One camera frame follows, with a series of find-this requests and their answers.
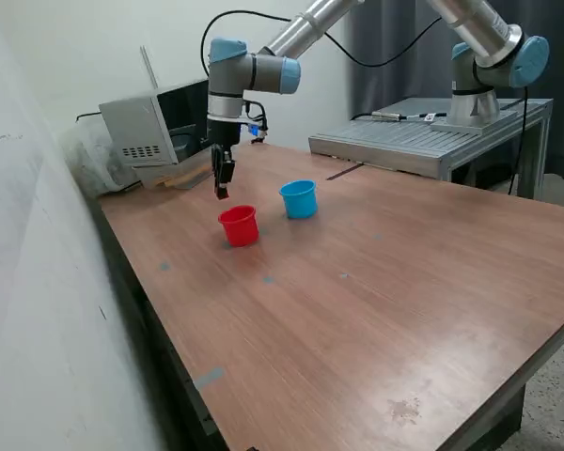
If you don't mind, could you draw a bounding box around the grey metal robot table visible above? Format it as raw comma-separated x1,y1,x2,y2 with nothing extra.
308,97,555,201

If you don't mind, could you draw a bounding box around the silver connector with cable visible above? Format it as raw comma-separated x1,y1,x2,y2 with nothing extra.
350,110,447,124

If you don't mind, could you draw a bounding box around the red plastic cup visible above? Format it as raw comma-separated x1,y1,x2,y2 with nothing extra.
217,204,259,248

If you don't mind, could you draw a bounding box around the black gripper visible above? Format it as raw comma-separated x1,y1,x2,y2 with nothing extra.
206,119,243,201

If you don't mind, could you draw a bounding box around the silver microwave oven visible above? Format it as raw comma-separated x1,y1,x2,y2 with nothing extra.
98,78,243,168

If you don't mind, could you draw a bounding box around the thin white rod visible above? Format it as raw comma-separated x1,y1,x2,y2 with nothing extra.
139,45,160,90

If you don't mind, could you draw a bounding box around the blue plastic cup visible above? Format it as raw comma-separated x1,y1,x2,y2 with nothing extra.
278,179,319,220

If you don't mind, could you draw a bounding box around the long grey tape strip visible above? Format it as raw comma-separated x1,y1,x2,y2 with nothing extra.
192,367,226,390

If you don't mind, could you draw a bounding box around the thin black cable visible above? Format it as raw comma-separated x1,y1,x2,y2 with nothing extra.
507,86,530,194
200,9,446,137

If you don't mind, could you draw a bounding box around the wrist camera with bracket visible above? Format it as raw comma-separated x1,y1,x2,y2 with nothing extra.
239,120,268,144

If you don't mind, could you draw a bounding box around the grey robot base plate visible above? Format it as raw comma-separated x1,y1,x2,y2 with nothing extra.
430,110,518,136

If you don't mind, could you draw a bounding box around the silver blue-jointed robot arm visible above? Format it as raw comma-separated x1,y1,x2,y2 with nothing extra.
207,0,551,127

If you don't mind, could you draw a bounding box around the translucent plastic bag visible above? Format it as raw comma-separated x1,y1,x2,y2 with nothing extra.
63,126,142,196

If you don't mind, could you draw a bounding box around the flat metal strip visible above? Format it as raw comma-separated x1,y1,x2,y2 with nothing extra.
326,162,364,181

